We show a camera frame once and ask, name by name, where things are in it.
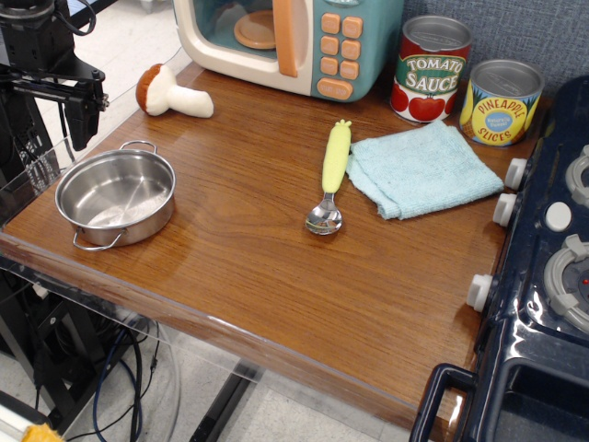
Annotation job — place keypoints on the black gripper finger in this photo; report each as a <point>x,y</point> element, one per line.
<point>82,118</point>

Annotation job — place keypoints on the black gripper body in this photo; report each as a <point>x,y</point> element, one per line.
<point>70,81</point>

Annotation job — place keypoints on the plush mushroom toy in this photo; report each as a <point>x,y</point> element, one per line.
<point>157,91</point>

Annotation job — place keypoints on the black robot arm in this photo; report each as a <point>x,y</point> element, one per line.
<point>40,63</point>

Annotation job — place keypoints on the dark blue toy stove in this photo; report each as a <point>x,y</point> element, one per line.
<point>530,379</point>

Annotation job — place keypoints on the small steel pot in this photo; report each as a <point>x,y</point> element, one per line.
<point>117,198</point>

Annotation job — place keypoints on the black equipment rack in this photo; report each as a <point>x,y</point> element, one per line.
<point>64,348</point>

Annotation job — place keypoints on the toy microwave oven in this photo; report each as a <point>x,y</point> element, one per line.
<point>331,50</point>

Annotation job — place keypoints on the light blue folded cloth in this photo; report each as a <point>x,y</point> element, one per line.
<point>420,171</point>

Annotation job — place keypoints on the black table leg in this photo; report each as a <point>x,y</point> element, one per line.
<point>224,404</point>

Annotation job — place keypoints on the tomato sauce can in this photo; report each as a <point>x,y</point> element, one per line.
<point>432,58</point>

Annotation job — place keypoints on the pineapple slices can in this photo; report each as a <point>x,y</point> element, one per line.
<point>501,101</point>

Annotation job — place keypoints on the spoon with yellow handle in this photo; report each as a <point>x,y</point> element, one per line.
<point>326,218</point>

